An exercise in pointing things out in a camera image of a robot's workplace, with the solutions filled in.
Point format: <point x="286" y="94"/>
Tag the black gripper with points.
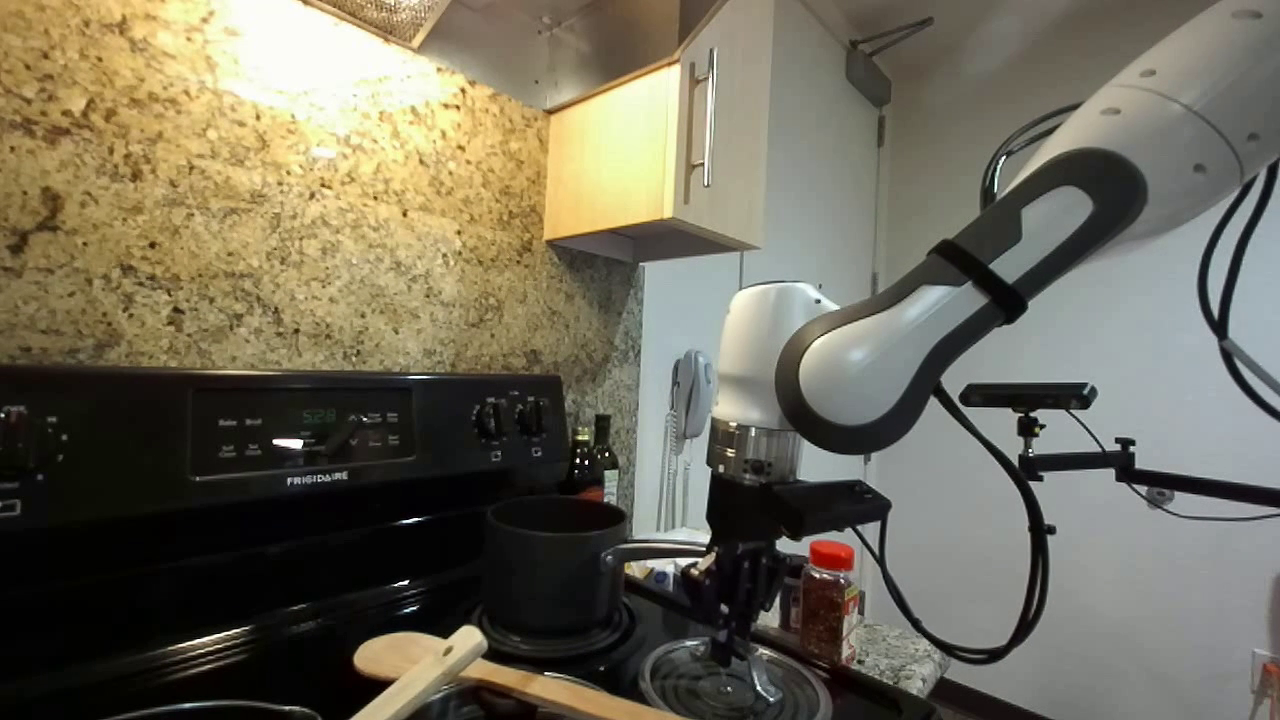
<point x="740" y="544"/>

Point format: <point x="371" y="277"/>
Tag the glass pot lid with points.
<point x="732" y="682"/>

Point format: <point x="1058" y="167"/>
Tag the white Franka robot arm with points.
<point x="933" y="323"/>

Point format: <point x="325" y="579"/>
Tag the black stove knob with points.
<point x="30" y="440"/>
<point x="528" y="415"/>
<point x="491" y="419"/>

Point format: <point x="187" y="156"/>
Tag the black electric stove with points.
<point x="163" y="561"/>

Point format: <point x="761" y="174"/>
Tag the spice jar red cap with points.
<point x="829" y="605"/>

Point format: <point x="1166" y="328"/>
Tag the white blue container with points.
<point x="663" y="579"/>

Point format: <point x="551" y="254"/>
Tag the dark glass bottle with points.
<point x="582" y="466"/>
<point x="604" y="462"/>

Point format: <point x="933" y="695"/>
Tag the wooden spoon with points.
<point x="534" y="682"/>

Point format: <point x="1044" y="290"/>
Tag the white door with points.
<point x="672" y="304"/>

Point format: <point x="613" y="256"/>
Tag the grey door closer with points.
<point x="873" y="61"/>

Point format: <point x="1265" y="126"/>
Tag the steel range hood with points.
<point x="504" y="44"/>

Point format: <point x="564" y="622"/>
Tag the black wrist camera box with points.
<point x="825" y="508"/>

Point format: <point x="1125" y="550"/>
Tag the white wall phone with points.
<point x="689" y="395"/>

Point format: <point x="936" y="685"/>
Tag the black bar camera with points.
<point x="1024" y="397"/>

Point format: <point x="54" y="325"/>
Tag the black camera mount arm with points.
<point x="1134" y="470"/>

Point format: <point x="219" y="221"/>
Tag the light wood wall cabinet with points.
<point x="625" y="160"/>

